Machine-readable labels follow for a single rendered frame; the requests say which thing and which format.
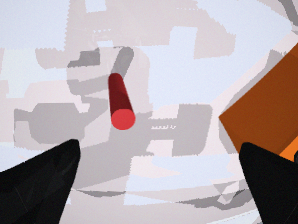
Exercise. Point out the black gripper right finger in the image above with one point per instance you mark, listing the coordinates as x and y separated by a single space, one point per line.
273 181

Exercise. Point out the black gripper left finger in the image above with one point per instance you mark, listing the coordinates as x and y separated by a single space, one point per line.
35 192

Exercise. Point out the dark red peg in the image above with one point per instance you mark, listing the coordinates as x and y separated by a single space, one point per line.
121 110

